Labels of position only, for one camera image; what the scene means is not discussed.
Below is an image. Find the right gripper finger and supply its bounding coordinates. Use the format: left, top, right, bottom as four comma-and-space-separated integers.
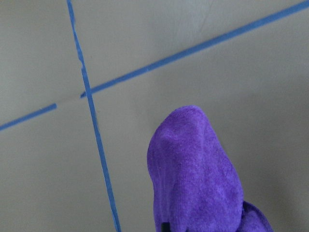
161, 222, 169, 232

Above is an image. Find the purple cloth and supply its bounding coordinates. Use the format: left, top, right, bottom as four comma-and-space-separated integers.
147, 105, 272, 232

